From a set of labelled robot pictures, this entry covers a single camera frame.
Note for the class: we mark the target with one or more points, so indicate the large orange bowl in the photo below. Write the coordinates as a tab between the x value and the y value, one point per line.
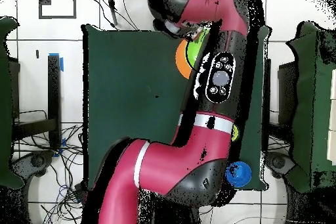
182	61

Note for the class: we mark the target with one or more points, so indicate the green bowl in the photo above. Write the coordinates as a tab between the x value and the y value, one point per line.
194	50

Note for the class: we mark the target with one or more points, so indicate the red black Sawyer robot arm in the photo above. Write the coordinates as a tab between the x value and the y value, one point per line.
183	161

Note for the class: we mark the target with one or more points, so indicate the dark green tablecloth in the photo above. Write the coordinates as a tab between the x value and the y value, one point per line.
118	76

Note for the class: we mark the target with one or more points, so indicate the yellow cup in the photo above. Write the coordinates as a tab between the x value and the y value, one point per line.
235	133

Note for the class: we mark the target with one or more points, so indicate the blue bowl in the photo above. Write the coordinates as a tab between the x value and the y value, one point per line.
240	175

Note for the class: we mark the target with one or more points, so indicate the blue tape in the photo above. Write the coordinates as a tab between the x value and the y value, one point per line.
62	65

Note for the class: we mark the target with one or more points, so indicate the black stand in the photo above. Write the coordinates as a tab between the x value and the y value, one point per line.
53	90

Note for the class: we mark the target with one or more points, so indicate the black power box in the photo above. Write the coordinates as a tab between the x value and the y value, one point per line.
80	191

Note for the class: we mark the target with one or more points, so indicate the dark grey chair base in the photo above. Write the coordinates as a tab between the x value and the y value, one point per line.
278	162
34	162

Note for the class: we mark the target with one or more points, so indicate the small black object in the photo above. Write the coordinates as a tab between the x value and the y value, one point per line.
37	54

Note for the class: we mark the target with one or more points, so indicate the green cloth covered table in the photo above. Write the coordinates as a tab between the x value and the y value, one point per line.
6	103
315	76

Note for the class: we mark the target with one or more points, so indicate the white box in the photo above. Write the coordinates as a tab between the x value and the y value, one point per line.
332	116

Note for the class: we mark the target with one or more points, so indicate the black post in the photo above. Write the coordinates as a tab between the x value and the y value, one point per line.
267	90

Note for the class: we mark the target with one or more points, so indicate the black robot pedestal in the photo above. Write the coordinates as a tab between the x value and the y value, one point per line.
183	216

